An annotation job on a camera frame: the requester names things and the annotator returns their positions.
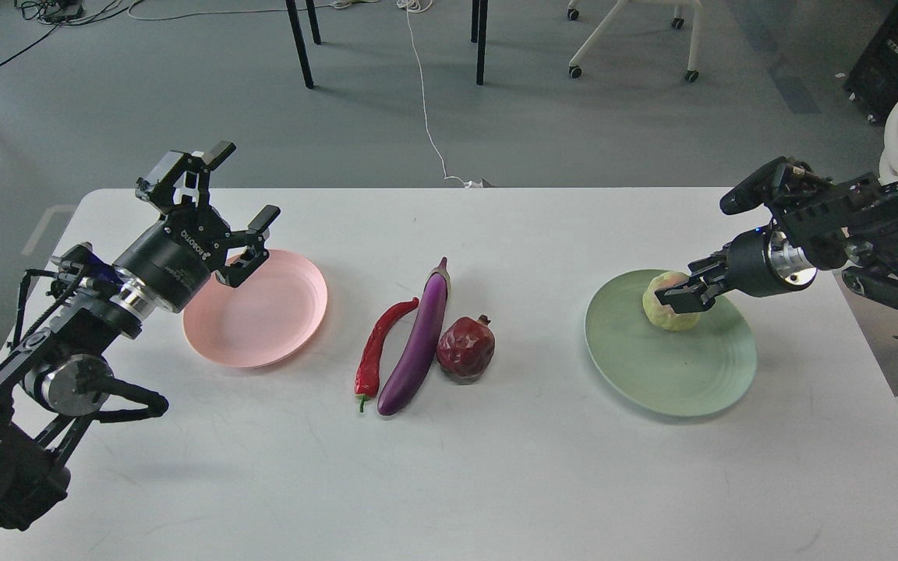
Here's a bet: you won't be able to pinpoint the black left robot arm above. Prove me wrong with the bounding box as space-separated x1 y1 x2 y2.
0 141 279 531

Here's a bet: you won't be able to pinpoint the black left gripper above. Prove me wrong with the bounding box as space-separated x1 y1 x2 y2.
113 141 281 312

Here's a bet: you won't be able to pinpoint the purple eggplant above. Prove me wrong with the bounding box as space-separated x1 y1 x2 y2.
377 256 451 416

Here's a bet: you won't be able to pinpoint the white chair base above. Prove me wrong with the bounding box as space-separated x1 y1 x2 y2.
566 0 705 83

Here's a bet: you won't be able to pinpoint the red chili pepper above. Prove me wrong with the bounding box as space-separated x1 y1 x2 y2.
354 298 420 413

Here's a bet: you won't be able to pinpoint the red pomegranate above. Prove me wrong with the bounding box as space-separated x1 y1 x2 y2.
436 315 496 384

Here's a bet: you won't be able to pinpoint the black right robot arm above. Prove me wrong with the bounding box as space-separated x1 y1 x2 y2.
656 157 898 313

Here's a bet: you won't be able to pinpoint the black floor cables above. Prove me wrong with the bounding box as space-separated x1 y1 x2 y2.
0 0 341 90

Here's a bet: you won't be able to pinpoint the black cabinet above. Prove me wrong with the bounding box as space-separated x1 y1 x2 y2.
843 1 898 124

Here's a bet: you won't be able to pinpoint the green plate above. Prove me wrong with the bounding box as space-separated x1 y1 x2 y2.
584 270 758 418

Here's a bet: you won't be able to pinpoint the green yellow guava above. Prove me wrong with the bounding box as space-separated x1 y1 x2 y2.
642 270 702 333

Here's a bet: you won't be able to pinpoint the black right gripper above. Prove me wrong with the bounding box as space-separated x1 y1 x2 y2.
653 226 818 315

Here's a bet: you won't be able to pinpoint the pink plate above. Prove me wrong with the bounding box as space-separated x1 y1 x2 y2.
182 249 329 369

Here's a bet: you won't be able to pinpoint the white floor cable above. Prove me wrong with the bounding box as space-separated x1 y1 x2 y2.
396 0 484 189

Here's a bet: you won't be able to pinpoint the black table legs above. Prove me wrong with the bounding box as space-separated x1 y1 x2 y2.
285 0 490 90

